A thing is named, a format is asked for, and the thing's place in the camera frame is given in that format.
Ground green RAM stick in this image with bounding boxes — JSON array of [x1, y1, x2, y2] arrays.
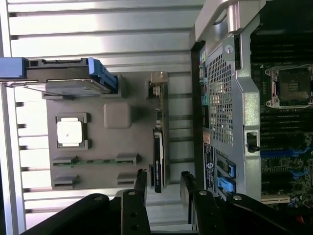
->
[[53, 158, 136, 167]]

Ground grey parts rack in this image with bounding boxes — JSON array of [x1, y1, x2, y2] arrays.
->
[[41, 73, 154, 190]]

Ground blue expansion slot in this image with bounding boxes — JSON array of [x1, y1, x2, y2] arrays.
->
[[260, 148, 313, 158]]

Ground silver CPU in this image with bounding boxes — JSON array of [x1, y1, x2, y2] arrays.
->
[[57, 119, 83, 147]]

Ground green motherboard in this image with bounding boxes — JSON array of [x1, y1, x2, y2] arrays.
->
[[250, 34, 313, 209]]

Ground open grey PC case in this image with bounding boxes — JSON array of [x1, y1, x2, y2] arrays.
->
[[190, 0, 313, 221]]

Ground CPU socket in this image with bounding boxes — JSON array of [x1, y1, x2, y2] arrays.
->
[[265, 65, 313, 108]]

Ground hard disk with blue carrier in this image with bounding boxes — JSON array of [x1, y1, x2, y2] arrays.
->
[[0, 56, 118, 95]]

